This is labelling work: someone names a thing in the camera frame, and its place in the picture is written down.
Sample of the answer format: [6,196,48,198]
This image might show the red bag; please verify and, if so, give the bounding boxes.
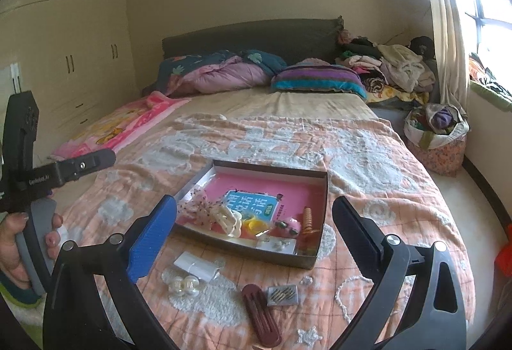
[493,225,512,279]

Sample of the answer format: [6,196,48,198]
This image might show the pink plush hair clip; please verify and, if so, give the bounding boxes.
[274,216,304,236]

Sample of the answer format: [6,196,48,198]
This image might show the peach cloud blanket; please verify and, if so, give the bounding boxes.
[51,113,477,350]

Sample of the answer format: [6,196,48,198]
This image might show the pink cartoon blanket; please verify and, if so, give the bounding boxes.
[52,91,193,161]

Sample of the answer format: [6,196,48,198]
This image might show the hairpins in grey packet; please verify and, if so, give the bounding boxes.
[266,284,300,308]

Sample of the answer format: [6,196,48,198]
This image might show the amber wavy hair clip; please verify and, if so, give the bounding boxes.
[298,206,321,257]

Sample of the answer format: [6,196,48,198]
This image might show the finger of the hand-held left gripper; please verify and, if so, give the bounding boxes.
[50,148,117,189]

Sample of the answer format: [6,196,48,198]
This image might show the dark red hair clip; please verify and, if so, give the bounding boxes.
[242,283,283,349]

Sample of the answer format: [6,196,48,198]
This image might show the beige bed sheet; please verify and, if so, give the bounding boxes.
[138,87,381,123]

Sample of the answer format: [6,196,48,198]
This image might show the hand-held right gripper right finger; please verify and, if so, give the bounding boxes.
[332,196,468,350]

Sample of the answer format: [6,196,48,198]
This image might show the earrings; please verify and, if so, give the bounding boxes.
[255,235,299,255]

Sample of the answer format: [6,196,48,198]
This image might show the pile of clothes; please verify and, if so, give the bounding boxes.
[335,29,439,105]

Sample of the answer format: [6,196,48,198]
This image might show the dotted fabric bow scrunchie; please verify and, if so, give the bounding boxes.
[178,190,219,231]

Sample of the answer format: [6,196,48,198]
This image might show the pearl hair clips in packet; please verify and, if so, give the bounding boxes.
[161,267,201,299]

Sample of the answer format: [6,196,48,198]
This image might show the blue and pink floral quilt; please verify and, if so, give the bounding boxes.
[154,49,289,99]

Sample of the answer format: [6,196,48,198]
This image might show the person's left hand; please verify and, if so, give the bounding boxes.
[0,212,65,290]

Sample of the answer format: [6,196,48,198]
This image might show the fabric bag of clothes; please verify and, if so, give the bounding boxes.
[403,103,470,177]

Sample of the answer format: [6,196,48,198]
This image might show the cream hair claw clip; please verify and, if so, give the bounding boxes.
[212,203,243,239]

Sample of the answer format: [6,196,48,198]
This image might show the cream curtain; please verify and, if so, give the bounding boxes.
[415,0,476,116]

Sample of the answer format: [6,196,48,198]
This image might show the green cloth on windowsill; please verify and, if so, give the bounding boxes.
[467,53,512,113]

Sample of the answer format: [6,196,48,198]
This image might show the dark grey headboard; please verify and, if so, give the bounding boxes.
[162,18,345,67]

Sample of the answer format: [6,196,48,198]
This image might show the grey cardboard box pink inside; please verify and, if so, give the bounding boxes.
[173,159,330,271]

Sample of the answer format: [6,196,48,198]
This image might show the yellow hair clip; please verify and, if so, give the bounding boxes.
[240,214,273,239]

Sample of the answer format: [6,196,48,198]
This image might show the striped pillow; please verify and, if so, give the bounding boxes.
[271,63,368,101]

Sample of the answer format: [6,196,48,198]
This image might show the clear packet with white card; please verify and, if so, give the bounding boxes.
[173,251,227,283]

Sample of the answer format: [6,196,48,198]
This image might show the cream wardrobe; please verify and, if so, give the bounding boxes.
[0,0,141,160]

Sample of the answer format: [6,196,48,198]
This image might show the person's dark teal clothing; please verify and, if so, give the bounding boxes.
[0,277,44,310]

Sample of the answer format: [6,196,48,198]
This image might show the white wall bracket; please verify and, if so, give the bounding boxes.
[7,61,23,93]

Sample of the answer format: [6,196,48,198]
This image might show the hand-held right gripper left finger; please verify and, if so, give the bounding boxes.
[42,195,179,350]

